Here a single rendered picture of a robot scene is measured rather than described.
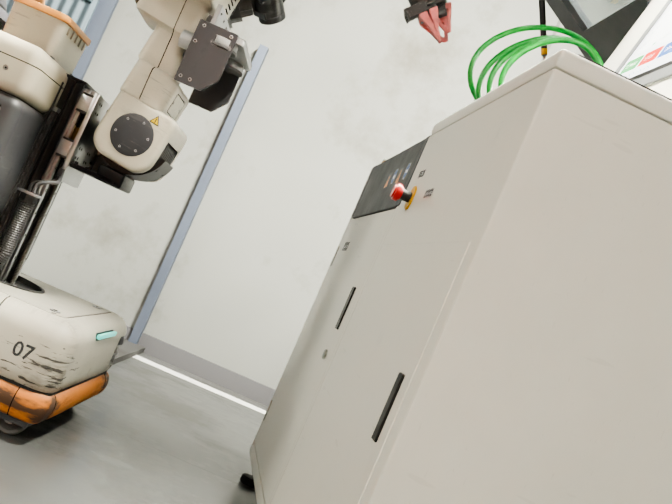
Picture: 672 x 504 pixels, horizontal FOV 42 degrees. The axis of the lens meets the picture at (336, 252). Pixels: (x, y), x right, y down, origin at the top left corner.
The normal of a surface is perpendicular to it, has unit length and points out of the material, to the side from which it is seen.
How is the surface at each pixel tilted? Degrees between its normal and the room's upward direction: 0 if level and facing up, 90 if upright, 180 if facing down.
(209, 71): 90
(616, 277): 90
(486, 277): 90
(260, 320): 90
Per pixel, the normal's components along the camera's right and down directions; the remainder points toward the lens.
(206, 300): 0.04, -0.04
